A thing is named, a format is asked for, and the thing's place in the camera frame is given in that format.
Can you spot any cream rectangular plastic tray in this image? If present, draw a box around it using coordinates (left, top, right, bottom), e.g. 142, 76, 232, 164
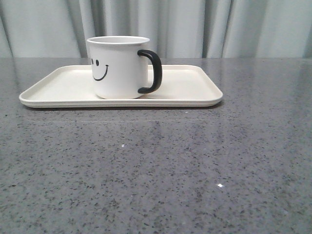
19, 65, 223, 108

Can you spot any pale green curtain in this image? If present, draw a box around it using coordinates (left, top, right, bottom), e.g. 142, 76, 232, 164
0, 0, 312, 58

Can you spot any white smiley mug black handle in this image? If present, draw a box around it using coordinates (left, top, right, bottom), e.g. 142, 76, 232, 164
86, 36, 162, 99

